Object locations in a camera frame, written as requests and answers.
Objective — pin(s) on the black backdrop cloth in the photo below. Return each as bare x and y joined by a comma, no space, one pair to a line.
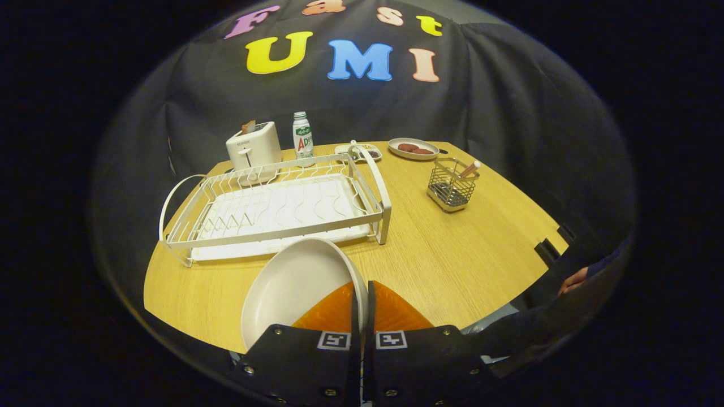
509,102

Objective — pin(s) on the brown toast slice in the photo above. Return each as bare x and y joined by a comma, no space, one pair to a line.
249,126

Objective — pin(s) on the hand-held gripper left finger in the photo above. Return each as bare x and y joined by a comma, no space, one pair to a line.
356,322

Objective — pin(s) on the white bottle green label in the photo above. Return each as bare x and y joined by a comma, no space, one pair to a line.
303,138

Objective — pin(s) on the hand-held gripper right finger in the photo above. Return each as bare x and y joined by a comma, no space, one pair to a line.
370,322

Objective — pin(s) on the white plate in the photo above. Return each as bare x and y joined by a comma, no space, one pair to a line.
294,288

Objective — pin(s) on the beige meat plate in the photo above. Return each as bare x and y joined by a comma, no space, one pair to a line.
432,148

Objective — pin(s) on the white drip tray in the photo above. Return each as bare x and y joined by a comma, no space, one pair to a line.
300,200

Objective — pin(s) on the white toaster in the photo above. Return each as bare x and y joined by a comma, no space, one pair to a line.
257,147

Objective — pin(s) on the red meat patty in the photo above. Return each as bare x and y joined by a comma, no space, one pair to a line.
422,151
407,147

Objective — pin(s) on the black table clamp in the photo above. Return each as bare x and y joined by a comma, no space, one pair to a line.
565,232
546,251

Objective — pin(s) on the person's dark clothing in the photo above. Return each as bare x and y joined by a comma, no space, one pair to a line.
605,264

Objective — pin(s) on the white divided dish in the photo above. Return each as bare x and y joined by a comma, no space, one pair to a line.
373,154

